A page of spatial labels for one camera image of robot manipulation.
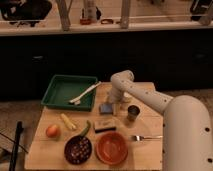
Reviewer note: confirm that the red bowl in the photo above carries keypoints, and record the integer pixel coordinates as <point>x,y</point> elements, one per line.
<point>111,148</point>

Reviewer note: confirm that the black pole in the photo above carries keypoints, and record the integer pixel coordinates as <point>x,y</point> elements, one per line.
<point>14,154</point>

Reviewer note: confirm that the blue sponge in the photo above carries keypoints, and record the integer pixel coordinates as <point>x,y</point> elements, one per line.
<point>106,108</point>

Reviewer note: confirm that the silver fork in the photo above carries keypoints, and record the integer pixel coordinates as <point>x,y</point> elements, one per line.
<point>141,138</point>

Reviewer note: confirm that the yellow corn cob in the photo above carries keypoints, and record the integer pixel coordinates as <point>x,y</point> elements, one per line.
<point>67,122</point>

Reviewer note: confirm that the red round object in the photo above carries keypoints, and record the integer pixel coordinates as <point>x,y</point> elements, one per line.
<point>84,21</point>

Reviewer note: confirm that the green plastic tray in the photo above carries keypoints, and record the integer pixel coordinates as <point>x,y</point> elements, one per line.
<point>63,88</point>

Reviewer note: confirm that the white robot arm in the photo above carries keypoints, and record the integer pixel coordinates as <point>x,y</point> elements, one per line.
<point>187,133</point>

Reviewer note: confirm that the dark metal cup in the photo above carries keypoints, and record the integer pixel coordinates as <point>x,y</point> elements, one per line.
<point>133,112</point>

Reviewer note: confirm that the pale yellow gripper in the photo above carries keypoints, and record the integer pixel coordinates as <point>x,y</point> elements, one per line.
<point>116,108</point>

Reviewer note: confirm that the white lidded cup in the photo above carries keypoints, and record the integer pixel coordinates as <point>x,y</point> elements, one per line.
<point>127,98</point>

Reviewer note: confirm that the orange fruit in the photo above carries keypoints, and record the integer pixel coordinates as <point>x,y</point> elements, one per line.
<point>53,131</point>

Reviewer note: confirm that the white dish brush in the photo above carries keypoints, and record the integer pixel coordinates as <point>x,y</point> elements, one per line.
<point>77,100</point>

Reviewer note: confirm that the white bottle on shelf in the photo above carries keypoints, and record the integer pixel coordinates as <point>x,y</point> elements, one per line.
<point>90,10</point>

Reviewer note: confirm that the black office chair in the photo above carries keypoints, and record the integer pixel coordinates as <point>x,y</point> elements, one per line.
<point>29,12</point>

